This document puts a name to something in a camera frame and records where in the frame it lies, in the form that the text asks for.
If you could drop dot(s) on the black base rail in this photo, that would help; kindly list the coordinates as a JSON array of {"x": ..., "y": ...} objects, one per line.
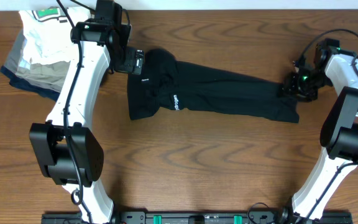
[{"x": 194, "y": 218}]

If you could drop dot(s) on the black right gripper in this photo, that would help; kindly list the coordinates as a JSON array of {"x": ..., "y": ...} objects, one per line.
[{"x": 288, "y": 86}]

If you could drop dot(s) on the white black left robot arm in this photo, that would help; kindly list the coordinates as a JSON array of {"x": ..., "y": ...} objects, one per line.
[{"x": 64, "y": 145}]

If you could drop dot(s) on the navy folded garment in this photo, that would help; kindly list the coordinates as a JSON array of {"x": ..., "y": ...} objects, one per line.
[{"x": 23, "y": 84}]

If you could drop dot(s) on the beige folded garment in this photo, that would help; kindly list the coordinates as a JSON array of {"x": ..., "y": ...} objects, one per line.
[{"x": 42, "y": 74}]

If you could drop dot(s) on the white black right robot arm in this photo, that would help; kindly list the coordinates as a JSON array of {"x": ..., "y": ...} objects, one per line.
[{"x": 338, "y": 138}]

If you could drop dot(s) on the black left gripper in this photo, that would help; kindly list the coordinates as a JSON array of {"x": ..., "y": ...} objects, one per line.
[{"x": 129, "y": 66}]

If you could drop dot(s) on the black t-shirt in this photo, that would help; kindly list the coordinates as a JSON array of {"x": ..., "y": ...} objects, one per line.
[{"x": 166, "y": 82}]

